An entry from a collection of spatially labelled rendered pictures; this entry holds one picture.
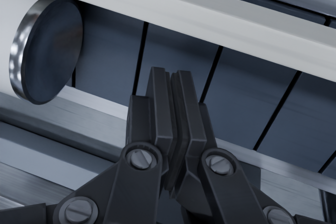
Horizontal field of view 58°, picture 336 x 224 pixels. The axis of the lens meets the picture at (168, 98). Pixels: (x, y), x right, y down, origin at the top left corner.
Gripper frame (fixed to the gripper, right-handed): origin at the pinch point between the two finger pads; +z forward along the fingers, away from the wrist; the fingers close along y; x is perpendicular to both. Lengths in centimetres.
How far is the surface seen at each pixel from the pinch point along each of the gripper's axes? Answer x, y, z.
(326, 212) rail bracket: -9.2, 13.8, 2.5
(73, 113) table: -11.5, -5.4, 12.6
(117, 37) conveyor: 0.2, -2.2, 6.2
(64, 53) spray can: -1.0, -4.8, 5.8
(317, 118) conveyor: -0.6, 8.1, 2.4
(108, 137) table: -13.0, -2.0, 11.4
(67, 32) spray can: 0.2, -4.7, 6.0
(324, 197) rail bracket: -9.2, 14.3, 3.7
